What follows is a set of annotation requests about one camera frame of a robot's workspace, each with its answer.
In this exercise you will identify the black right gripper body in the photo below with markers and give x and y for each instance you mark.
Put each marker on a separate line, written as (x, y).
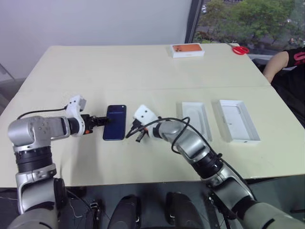
(138, 126)

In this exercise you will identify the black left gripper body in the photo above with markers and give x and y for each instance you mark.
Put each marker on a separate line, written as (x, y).
(88, 122)

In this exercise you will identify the dark blue smartphone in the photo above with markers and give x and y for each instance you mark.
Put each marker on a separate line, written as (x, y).
(115, 122)

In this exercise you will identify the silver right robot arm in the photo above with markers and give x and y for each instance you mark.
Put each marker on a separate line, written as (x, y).
(190, 143)

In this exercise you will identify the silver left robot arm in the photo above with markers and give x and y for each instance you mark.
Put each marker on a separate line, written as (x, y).
(28, 128)

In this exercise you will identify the white phone box base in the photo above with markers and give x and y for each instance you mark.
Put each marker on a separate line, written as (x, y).
(194, 120)

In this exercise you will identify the white box with orange print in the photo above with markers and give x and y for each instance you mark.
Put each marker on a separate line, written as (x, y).
(187, 50)

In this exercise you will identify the white phone box lid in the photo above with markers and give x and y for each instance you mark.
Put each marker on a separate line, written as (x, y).
(238, 121)

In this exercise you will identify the person in black shirt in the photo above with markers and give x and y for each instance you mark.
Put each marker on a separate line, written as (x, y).
(291, 81)

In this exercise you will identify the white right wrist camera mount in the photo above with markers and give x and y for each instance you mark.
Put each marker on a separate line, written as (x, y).
(144, 114)

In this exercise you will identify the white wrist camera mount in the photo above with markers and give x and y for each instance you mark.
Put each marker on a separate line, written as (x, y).
(75, 110)
(144, 114)

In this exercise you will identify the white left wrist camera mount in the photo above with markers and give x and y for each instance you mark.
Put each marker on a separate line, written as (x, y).
(75, 110)

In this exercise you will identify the dark window frame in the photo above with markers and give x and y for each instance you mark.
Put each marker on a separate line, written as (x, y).
(192, 21)

